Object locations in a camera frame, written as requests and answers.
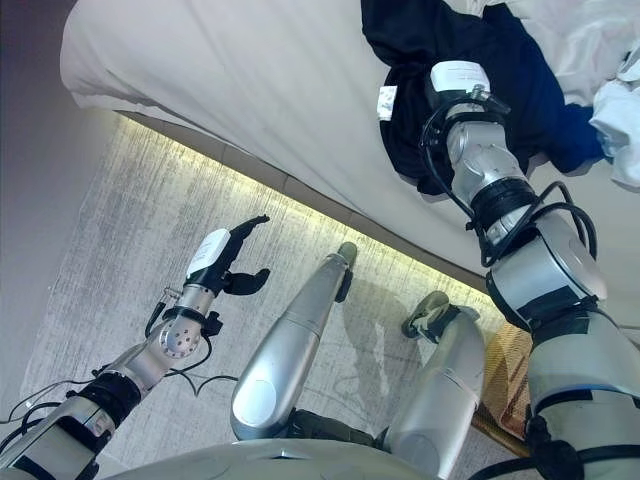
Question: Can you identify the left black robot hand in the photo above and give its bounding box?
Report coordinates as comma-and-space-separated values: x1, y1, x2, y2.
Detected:
185, 214, 272, 296

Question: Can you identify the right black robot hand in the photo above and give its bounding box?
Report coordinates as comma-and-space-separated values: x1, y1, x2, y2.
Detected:
428, 60, 494, 104

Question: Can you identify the dark navy garment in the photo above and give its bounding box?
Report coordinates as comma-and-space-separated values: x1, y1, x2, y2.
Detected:
359, 0, 609, 196

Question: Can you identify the cream garment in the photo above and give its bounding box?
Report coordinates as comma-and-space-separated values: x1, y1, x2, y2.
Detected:
449, 0, 640, 106

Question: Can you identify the white garment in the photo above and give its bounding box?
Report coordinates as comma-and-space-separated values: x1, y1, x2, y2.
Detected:
589, 49, 640, 189

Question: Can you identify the bed with beige cover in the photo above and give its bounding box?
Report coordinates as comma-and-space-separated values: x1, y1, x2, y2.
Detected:
59, 0, 640, 301

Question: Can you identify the brown woven basket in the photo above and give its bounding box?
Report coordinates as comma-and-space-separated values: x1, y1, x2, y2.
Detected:
472, 322, 536, 459

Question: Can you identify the grey area rug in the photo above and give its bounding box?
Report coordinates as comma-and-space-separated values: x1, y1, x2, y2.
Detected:
24, 109, 531, 480

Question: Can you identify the left silver robot leg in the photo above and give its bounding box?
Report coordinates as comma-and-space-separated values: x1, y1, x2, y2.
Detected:
230, 242, 359, 441

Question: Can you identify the silver robot leg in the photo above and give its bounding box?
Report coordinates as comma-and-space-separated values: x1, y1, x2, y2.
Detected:
230, 242, 359, 441
384, 292, 489, 476

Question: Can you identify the grey robot torso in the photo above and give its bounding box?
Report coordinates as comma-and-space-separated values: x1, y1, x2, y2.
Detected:
104, 437, 531, 480

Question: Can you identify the right silver robot leg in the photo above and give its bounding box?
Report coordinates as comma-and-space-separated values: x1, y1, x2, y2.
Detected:
384, 292, 489, 476

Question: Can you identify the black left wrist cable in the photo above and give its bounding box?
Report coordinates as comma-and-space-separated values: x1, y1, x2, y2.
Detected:
144, 284, 241, 396

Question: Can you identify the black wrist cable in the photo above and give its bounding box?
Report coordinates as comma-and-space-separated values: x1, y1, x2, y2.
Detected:
419, 107, 601, 269
144, 284, 241, 396

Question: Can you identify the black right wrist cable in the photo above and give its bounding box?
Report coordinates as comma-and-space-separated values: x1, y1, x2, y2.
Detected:
419, 107, 601, 269

